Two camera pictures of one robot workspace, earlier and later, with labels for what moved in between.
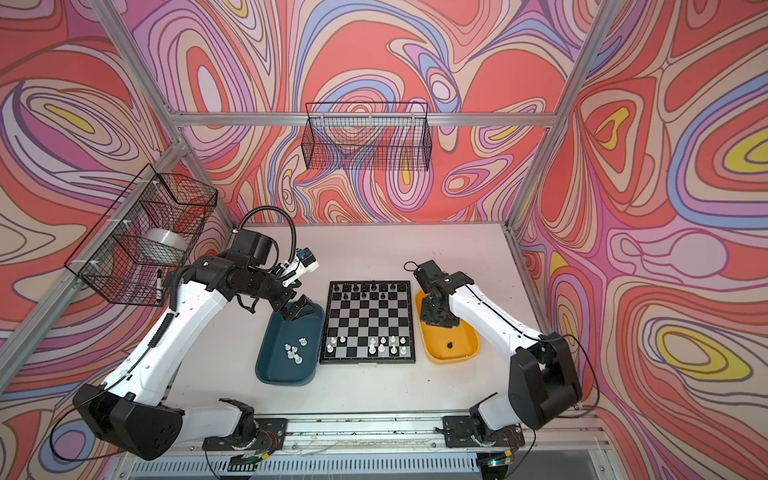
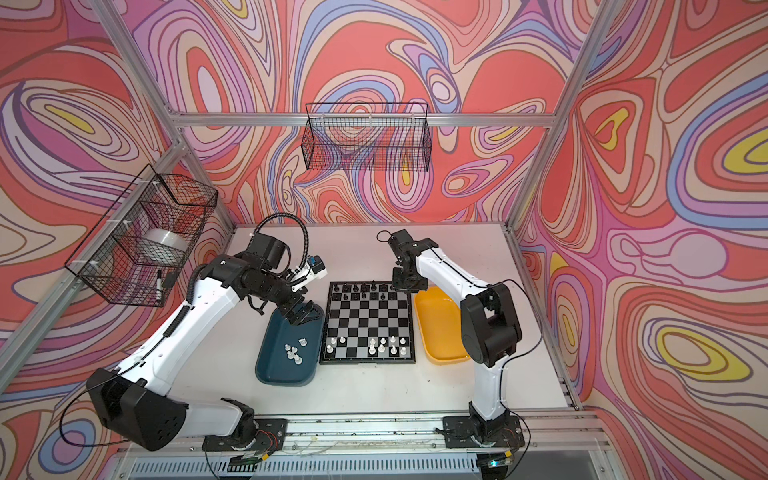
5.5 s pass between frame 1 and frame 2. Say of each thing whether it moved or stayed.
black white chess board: stayed
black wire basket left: stayed
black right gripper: moved
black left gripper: stayed
